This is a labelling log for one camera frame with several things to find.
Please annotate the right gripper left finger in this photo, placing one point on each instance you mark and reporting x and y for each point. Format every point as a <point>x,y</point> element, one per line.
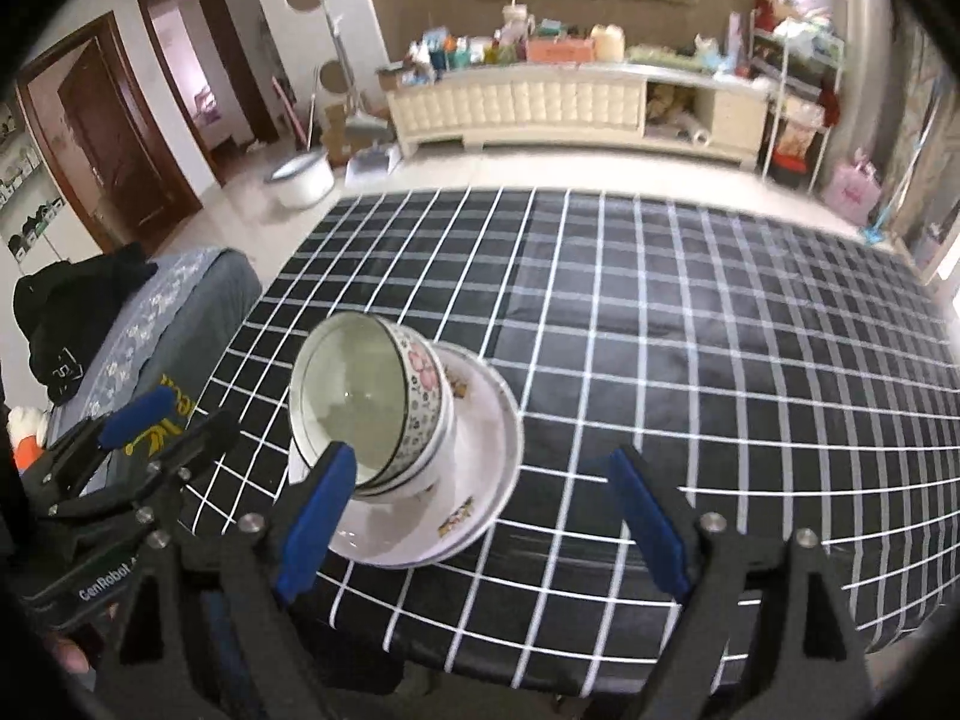
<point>243,584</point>

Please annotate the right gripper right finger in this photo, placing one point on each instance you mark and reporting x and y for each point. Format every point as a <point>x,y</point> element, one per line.
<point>764,630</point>

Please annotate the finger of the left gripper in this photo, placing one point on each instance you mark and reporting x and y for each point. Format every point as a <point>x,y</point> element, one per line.
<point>66,467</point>
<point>127,483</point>

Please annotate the floral patterned bowl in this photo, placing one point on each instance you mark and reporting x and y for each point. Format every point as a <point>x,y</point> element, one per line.
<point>368,383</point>

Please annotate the teddy bear white plate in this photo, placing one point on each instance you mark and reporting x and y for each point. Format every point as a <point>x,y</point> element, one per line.
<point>460,493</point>

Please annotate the red star white bowl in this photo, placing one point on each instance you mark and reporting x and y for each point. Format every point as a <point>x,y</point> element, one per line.
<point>420,464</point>

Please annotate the person's left hand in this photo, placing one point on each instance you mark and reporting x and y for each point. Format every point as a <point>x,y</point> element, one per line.
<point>72,660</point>

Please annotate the grey patterned chair cover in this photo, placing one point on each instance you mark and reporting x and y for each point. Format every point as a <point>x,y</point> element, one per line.
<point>171,333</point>

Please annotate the black cloth on chair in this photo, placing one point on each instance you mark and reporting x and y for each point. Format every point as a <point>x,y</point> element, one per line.
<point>66,311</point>

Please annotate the black white checkered tablecloth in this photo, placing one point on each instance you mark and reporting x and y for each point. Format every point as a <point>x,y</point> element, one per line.
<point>780,376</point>

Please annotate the white round basin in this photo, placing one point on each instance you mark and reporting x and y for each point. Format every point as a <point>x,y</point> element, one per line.
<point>302,181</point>

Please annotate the cream tufted tv cabinet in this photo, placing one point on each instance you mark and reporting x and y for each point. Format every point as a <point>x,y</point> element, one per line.
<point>621,106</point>

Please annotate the blue mop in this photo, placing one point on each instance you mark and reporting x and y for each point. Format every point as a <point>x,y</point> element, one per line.
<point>917,128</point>

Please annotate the pink gift bag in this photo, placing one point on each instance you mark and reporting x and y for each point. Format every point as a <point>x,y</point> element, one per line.
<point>853,191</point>

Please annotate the white paper roll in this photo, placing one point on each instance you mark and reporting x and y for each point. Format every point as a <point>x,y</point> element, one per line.
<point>695,133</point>

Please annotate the white metal shelf rack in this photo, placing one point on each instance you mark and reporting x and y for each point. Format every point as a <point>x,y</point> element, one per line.
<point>796,50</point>

